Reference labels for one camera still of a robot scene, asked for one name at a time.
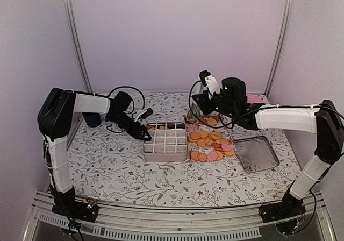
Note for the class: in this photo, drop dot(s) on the metal tin with white dividers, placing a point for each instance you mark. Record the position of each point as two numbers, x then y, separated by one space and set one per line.
166 145

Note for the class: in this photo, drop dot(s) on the floral tablecloth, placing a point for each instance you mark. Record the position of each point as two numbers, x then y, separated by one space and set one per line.
183 165

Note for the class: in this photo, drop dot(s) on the dark blue cup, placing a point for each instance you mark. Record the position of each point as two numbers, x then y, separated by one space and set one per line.
92 120

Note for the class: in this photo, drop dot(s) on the silver tin lid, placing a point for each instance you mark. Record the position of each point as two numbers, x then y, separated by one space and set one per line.
256 154

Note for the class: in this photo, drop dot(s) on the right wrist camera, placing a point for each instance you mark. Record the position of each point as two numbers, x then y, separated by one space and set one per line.
210 83

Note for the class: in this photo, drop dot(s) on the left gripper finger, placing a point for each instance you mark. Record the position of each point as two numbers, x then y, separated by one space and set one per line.
143 138
144 132

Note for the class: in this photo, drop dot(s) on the aluminium front rail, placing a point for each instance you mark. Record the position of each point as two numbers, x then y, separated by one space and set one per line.
119 221

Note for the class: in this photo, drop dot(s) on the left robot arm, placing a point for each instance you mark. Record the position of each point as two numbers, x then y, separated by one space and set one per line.
54 122

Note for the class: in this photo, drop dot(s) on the left aluminium frame post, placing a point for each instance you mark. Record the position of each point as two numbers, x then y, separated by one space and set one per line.
76 44

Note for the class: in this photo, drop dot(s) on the pink round cookie right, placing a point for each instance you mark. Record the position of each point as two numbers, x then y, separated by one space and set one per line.
226 147

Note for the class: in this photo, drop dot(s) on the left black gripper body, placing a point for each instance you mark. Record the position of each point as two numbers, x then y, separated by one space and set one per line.
132 130

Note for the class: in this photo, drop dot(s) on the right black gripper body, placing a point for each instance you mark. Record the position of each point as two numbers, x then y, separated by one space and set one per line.
207 108

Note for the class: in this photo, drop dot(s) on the pink plate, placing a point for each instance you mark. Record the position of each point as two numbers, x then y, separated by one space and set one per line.
254 99

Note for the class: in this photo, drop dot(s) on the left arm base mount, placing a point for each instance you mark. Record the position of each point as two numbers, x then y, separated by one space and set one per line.
76 210

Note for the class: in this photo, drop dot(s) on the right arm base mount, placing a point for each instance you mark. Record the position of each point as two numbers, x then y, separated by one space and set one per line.
287 208

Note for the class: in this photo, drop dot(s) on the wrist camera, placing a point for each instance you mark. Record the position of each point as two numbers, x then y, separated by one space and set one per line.
142 114
210 83

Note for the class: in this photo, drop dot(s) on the aluminium frame post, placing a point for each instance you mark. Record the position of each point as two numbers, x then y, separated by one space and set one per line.
287 10
76 44

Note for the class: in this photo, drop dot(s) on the metal serving tongs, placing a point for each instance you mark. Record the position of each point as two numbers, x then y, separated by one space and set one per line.
194 113

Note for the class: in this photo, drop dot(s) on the right aluminium frame post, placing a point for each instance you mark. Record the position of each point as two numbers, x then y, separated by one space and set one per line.
287 10

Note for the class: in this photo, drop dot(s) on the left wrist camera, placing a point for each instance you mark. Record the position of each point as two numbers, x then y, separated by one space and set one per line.
142 114

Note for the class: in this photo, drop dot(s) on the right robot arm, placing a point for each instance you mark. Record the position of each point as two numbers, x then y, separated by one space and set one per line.
230 99

